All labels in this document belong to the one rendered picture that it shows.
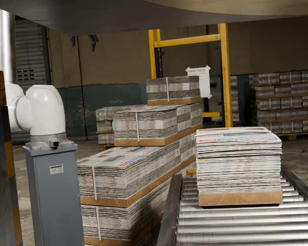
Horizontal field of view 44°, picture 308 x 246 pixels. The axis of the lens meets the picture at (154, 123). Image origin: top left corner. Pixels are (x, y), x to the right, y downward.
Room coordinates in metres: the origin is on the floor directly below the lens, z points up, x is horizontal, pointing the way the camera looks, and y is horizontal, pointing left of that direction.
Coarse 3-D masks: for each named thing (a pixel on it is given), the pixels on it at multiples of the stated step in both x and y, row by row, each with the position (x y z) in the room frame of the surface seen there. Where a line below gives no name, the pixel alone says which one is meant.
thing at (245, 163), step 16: (208, 144) 1.30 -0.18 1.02; (224, 144) 1.29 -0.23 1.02; (240, 144) 1.28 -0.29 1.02; (256, 144) 1.28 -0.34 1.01; (272, 144) 1.28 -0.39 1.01; (208, 160) 1.30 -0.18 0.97; (224, 160) 1.30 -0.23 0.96; (240, 160) 1.29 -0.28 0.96; (256, 160) 1.28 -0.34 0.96; (272, 160) 1.28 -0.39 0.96; (208, 176) 1.31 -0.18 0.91; (224, 176) 1.30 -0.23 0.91; (240, 176) 1.29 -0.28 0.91; (256, 176) 1.28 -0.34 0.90; (272, 176) 1.28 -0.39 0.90; (208, 192) 1.30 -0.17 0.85; (224, 192) 1.30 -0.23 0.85; (240, 192) 1.29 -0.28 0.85
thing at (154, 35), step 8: (152, 32) 3.73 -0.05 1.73; (152, 40) 3.73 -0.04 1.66; (160, 40) 3.79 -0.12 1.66; (152, 48) 3.74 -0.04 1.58; (152, 56) 3.74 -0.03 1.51; (160, 56) 3.79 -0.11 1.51; (152, 64) 3.74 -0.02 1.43; (160, 64) 3.75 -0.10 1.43; (152, 72) 3.74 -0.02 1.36; (160, 72) 3.75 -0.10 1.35
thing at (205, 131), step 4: (208, 128) 1.66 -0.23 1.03; (212, 128) 1.64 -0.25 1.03; (216, 128) 1.63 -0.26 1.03; (220, 128) 1.62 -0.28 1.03; (224, 128) 1.61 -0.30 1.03; (228, 128) 1.60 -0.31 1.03; (232, 128) 1.60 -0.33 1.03; (236, 128) 1.59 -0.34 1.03; (240, 128) 1.59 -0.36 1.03; (244, 128) 1.58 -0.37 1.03; (248, 128) 1.57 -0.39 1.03; (252, 128) 1.57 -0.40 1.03; (256, 128) 1.56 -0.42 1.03; (260, 128) 1.55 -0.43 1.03; (264, 128) 1.55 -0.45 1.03; (200, 132) 1.55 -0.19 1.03; (204, 132) 1.55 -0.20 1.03; (208, 132) 1.54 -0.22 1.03; (216, 132) 1.53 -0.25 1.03; (220, 132) 1.52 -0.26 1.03; (224, 132) 1.52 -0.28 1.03; (228, 132) 1.51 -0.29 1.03; (232, 132) 1.50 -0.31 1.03
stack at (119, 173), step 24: (168, 144) 2.57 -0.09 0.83; (96, 168) 2.04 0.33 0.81; (120, 168) 1.98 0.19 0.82; (144, 168) 2.19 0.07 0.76; (168, 168) 2.54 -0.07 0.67; (192, 168) 2.98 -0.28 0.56; (96, 192) 2.05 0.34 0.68; (120, 192) 1.98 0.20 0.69; (96, 216) 2.06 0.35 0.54; (120, 216) 1.99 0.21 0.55; (144, 216) 2.15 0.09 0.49; (144, 240) 2.14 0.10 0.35
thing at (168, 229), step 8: (176, 176) 1.78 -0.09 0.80; (176, 184) 1.63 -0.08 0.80; (168, 192) 1.52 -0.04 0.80; (176, 192) 1.51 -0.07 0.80; (168, 200) 1.42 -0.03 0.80; (176, 200) 1.41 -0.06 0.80; (168, 208) 1.32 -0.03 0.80; (176, 208) 1.31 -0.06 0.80; (168, 216) 1.24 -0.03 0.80; (176, 216) 1.24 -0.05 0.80; (168, 224) 1.17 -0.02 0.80; (176, 224) 1.17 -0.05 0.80; (160, 232) 1.11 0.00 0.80; (168, 232) 1.10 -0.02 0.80; (160, 240) 1.05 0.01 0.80; (168, 240) 1.05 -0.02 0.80
